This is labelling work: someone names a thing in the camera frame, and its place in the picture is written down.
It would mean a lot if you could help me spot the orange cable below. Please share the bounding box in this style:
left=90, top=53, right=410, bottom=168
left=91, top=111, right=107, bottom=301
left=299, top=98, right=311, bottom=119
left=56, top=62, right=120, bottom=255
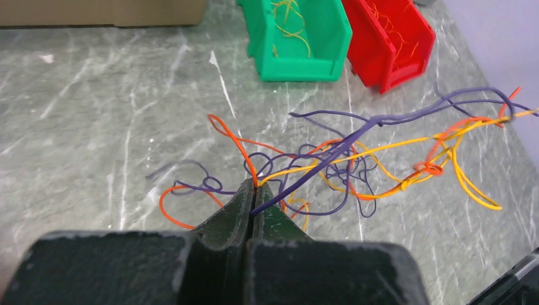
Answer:
left=158, top=86, right=523, bottom=230
left=366, top=0, right=422, bottom=72

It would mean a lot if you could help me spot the tan plastic toolbox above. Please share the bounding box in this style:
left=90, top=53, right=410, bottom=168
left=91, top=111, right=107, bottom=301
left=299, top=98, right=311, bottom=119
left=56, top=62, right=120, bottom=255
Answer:
left=1, top=0, right=208, bottom=27

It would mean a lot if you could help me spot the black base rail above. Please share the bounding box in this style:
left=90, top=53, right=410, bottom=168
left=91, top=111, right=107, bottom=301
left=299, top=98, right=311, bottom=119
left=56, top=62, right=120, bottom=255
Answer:
left=468, top=248, right=538, bottom=305

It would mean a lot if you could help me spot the yellow cable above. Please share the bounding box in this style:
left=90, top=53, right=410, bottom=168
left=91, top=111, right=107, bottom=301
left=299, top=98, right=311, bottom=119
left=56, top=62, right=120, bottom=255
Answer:
left=257, top=108, right=539, bottom=233
left=270, top=0, right=313, bottom=59

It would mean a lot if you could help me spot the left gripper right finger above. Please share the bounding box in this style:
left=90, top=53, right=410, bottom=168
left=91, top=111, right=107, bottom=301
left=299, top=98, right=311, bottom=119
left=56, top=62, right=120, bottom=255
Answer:
left=250, top=205, right=312, bottom=253

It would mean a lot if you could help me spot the red plastic bin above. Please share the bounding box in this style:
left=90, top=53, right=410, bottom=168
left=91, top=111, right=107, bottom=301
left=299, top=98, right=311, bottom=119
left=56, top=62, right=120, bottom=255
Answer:
left=342, top=0, right=435, bottom=94

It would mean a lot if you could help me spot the green plastic bin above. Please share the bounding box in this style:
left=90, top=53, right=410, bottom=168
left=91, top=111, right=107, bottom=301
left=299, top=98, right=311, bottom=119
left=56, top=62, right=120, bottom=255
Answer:
left=237, top=0, right=352, bottom=82

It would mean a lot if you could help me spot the purple cable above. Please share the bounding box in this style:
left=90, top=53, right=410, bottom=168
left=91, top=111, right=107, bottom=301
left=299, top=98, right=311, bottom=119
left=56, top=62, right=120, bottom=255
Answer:
left=145, top=86, right=539, bottom=220

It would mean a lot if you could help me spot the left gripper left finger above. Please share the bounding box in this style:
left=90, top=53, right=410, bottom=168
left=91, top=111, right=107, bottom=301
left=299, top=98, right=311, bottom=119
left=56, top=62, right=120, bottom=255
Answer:
left=191, top=179, right=255, bottom=304

